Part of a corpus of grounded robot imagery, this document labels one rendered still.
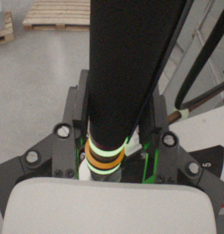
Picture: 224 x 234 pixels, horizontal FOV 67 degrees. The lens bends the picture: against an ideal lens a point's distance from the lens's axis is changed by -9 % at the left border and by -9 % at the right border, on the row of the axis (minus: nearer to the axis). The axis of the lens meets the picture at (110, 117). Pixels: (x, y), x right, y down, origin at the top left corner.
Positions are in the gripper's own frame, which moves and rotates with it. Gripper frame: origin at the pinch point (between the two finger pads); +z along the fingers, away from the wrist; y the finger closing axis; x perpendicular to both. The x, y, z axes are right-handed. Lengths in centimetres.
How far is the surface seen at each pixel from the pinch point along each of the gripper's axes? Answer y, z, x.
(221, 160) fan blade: 23.4, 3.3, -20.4
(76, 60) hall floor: -39, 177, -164
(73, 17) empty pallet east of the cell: -57, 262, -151
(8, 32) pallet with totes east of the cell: -149, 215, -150
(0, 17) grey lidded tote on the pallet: -157, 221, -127
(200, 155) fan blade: 21.6, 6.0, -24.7
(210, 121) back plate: 35, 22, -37
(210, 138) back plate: 35, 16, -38
